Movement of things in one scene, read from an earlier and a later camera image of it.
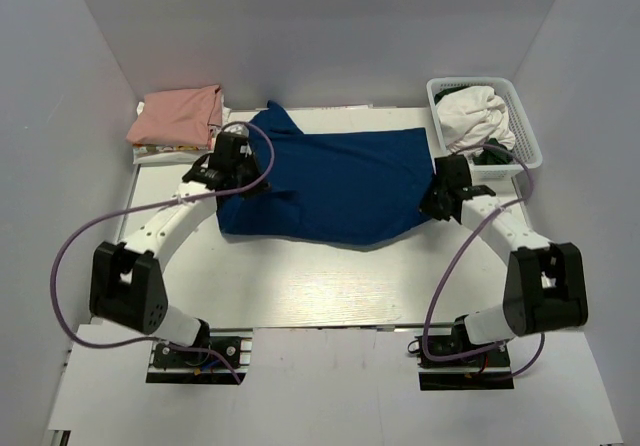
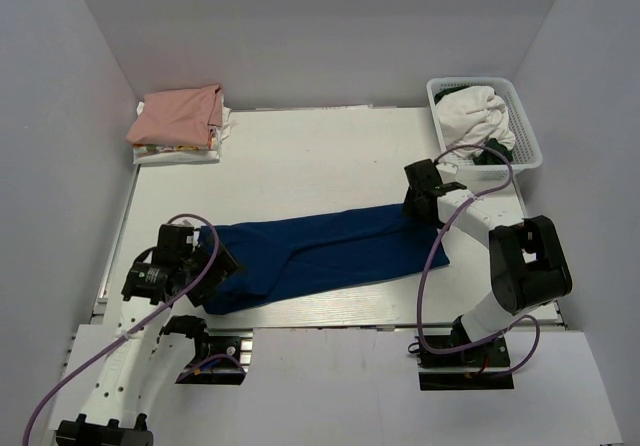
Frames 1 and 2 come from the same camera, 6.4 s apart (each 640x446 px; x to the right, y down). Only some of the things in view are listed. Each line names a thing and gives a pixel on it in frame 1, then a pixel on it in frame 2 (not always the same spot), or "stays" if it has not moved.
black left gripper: (251, 161) -> (224, 265)
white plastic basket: (526, 149) stays
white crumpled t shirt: (470, 116) stays
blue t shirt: (339, 188) -> (280, 257)
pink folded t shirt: (181, 117) stays
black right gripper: (427, 206) -> (411, 203)
